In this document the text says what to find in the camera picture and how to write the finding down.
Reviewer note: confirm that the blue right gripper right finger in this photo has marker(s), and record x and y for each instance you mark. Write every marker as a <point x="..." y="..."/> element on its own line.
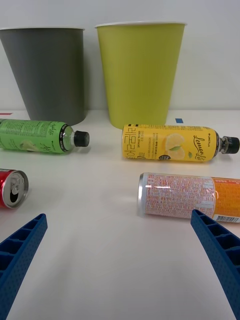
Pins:
<point x="222" y="260"/>

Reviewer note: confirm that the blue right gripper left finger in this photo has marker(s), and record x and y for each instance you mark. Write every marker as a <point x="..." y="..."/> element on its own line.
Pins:
<point x="17" y="260"/>

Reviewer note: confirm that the orange and white drink can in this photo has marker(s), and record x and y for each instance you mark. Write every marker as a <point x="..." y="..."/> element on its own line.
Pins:
<point x="175" y="195"/>

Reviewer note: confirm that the red drink can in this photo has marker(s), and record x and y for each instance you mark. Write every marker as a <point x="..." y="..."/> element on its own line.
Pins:
<point x="10" y="188"/>

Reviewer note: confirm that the green label plastic bottle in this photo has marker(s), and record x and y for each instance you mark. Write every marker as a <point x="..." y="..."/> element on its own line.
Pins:
<point x="32" y="136"/>

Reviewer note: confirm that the yellow label plastic bottle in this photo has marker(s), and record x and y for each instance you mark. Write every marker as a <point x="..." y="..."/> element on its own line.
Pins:
<point x="165" y="143"/>

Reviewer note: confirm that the grey plastic waste bin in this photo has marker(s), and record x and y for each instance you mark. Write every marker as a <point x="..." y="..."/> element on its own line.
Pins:
<point x="50" y="75"/>

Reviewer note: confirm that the yellow-green plastic waste bin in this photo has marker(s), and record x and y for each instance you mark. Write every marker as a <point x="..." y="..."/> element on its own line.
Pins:
<point x="140" y="75"/>

